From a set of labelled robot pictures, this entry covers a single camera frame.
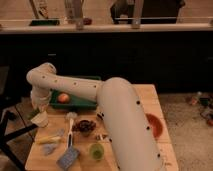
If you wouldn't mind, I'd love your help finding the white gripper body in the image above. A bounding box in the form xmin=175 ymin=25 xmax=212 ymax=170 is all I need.
xmin=30 ymin=87 xmax=52 ymax=112

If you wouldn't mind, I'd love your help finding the green pepper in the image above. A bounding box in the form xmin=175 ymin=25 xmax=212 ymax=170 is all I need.
xmin=27 ymin=109 xmax=40 ymax=120

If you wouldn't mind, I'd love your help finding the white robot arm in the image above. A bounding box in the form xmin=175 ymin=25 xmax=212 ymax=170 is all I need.
xmin=26 ymin=63 xmax=166 ymax=171

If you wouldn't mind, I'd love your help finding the white paper cup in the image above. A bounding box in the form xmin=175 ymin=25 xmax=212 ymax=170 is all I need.
xmin=31 ymin=111 xmax=48 ymax=128

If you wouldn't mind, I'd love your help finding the green plastic cup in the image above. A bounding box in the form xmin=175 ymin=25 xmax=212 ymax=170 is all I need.
xmin=89 ymin=143 xmax=104 ymax=160

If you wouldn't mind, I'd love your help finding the red apple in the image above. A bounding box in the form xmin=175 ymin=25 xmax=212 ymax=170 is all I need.
xmin=57 ymin=93 xmax=70 ymax=103

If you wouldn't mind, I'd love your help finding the green plastic tray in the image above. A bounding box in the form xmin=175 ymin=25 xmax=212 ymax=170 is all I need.
xmin=48 ymin=76 xmax=102 ymax=110

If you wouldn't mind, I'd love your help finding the black chair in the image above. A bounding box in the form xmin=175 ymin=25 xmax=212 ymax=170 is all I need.
xmin=0 ymin=66 xmax=36 ymax=171

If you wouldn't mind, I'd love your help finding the grey crumpled cloth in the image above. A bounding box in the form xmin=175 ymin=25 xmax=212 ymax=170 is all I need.
xmin=42 ymin=143 xmax=57 ymax=155

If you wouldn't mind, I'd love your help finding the bowl of dark grapes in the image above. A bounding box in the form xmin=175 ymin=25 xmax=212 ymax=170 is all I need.
xmin=72 ymin=120 xmax=96 ymax=137

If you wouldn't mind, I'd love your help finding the black white striped block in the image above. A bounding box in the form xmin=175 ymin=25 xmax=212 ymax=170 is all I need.
xmin=96 ymin=113 xmax=103 ymax=121

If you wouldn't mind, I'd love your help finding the blue sponge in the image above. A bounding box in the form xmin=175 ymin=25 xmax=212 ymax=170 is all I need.
xmin=57 ymin=146 xmax=80 ymax=171

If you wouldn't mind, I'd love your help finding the green object on counter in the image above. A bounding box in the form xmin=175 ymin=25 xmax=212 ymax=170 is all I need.
xmin=29 ymin=19 xmax=60 ymax=26

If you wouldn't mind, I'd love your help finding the orange bowl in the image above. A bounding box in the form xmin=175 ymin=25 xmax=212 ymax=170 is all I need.
xmin=146 ymin=114 xmax=163 ymax=139

